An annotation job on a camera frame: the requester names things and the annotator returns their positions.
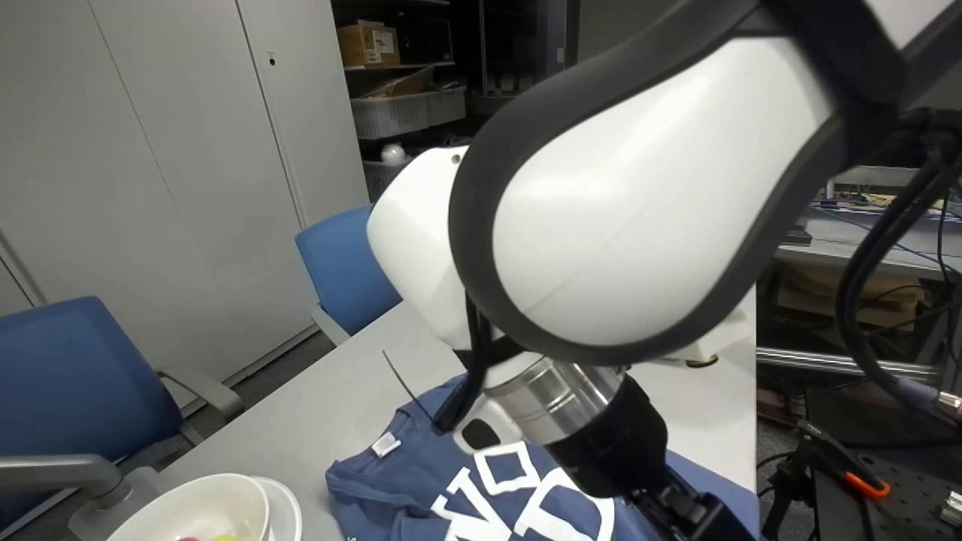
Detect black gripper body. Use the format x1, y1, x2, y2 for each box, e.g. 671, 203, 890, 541
553, 369, 672, 499

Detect blue printed t-shirt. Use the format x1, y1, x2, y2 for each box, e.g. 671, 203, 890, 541
325, 371, 763, 541

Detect black perforated breadboard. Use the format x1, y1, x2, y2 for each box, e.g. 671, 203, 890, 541
808, 453, 962, 541

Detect brown cardboard box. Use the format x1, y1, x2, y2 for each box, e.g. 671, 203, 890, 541
774, 264, 934, 338

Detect grey metal side table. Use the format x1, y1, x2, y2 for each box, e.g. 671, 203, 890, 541
777, 213, 962, 282

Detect blue office chair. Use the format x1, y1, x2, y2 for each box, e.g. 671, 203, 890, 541
292, 203, 402, 347
0, 293, 247, 534

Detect white plate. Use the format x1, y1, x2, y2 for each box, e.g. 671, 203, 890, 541
251, 475, 306, 541

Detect white bowl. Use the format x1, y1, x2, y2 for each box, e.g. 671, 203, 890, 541
105, 473, 277, 541

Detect cardboard box on shelf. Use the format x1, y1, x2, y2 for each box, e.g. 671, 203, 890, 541
336, 22, 402, 72

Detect grey cabinet doors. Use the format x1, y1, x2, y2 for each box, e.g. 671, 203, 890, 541
0, 0, 371, 385

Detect grey chair armrest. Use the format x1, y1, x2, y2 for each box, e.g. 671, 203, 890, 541
0, 451, 154, 541

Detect orange-handled black clamp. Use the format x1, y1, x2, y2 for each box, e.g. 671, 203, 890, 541
789, 418, 895, 505

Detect aluminium table rail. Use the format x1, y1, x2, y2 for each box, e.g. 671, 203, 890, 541
755, 341, 943, 385

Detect silver metal post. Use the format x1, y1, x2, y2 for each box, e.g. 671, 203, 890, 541
938, 488, 962, 532

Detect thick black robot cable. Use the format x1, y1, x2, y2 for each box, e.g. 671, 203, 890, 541
835, 139, 962, 423

